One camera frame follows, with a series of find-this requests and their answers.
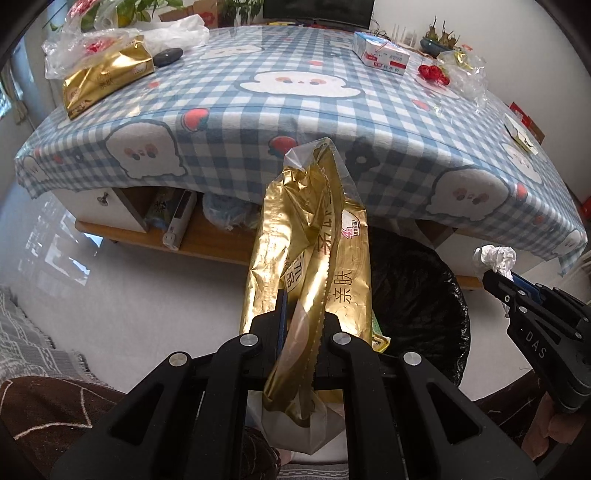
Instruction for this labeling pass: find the white drawer with knob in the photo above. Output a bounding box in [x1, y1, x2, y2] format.
[51, 187, 148, 234]

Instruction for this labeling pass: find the small bonsai planter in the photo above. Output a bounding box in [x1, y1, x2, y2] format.
[419, 16, 462, 58]

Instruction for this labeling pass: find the black oval object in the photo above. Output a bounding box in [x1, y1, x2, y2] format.
[153, 47, 183, 68]

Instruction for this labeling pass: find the gold tissue pack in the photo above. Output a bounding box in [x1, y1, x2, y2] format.
[62, 34, 155, 121]

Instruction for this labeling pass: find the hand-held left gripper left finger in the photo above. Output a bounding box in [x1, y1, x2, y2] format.
[50, 286, 289, 480]

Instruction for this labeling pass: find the wooden coffee table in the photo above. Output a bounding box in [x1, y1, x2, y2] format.
[74, 185, 485, 291]

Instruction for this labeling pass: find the gold tissue wrapper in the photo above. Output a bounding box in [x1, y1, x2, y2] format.
[239, 136, 376, 455]

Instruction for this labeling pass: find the person's left leg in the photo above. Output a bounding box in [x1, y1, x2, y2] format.
[0, 376, 127, 480]

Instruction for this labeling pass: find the white tissue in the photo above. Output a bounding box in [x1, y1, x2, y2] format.
[473, 244, 518, 280]

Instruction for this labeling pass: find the blue plastic bag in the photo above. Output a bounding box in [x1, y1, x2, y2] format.
[202, 191, 259, 232]

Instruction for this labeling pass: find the blue checked tablecloth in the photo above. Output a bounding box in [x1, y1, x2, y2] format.
[14, 25, 585, 278]

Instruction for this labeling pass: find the black lined trash bin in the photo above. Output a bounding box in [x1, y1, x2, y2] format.
[360, 226, 472, 402]

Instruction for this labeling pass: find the red tassel ornament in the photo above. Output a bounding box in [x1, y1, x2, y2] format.
[418, 65, 451, 87]

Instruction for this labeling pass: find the white drawer with metal handle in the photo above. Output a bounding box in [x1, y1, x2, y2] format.
[416, 217, 564, 278]

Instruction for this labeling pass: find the person's right hand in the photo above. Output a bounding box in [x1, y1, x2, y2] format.
[519, 394, 575, 457]

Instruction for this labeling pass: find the potted green plant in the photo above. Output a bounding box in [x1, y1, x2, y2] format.
[217, 0, 264, 21]
[69, 0, 185, 28]

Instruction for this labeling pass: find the person's right leg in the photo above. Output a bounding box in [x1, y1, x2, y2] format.
[475, 374, 555, 444]

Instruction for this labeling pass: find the red white medicine box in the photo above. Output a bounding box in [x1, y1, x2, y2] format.
[352, 31, 411, 77]

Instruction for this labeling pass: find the person's leg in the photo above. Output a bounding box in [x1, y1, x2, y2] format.
[0, 376, 127, 480]
[475, 374, 555, 444]

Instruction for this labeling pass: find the black monitor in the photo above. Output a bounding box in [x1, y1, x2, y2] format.
[262, 0, 376, 29]

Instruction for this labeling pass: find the colourful box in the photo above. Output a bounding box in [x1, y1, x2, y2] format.
[147, 189, 183, 232]

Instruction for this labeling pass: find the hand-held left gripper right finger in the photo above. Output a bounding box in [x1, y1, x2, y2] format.
[314, 309, 539, 480]

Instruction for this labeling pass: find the clear crumpled wrapper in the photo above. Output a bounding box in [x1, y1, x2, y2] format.
[436, 44, 489, 112]

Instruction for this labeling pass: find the yellow black packet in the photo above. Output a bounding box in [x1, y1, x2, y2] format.
[503, 113, 542, 154]

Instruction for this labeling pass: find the white power strip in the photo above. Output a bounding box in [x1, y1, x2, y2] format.
[163, 190, 198, 251]

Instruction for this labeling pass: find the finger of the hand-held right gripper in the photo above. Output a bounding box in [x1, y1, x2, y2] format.
[510, 272, 557, 303]
[482, 270, 523, 320]

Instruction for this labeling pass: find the cardboard box red print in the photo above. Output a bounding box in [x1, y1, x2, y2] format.
[159, 0, 222, 24]

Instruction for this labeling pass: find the grey patterned rug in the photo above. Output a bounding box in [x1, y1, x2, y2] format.
[0, 286, 93, 384]

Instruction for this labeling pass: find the clear plastic bag red print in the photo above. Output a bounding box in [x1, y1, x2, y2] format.
[42, 4, 148, 79]

